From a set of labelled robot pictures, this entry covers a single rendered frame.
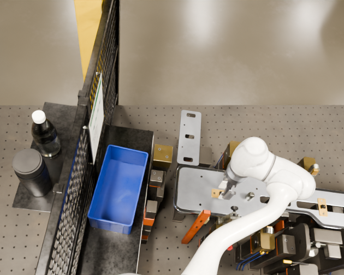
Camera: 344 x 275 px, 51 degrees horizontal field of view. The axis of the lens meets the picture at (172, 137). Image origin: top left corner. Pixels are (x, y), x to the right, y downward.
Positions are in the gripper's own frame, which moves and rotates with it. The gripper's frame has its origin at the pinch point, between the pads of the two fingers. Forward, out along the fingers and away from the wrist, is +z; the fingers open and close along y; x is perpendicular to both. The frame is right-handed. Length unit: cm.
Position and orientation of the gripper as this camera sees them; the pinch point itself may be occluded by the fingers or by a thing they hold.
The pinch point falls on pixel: (223, 190)
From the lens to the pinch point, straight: 156.1
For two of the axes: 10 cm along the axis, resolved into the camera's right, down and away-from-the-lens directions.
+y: 0.8, -8.7, 4.9
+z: -1.4, 4.8, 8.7
